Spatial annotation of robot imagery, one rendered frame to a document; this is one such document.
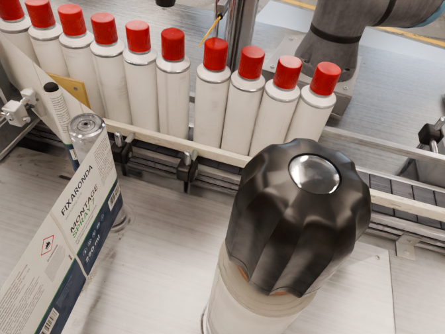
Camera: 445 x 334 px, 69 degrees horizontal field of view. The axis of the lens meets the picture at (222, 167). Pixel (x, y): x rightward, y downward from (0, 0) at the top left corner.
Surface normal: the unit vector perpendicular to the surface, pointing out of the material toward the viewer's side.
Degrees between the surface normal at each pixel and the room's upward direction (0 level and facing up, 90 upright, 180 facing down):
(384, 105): 0
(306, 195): 10
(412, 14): 100
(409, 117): 0
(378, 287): 0
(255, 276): 90
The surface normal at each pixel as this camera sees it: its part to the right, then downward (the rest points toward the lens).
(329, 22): -0.61, 0.53
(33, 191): 0.10, -0.65
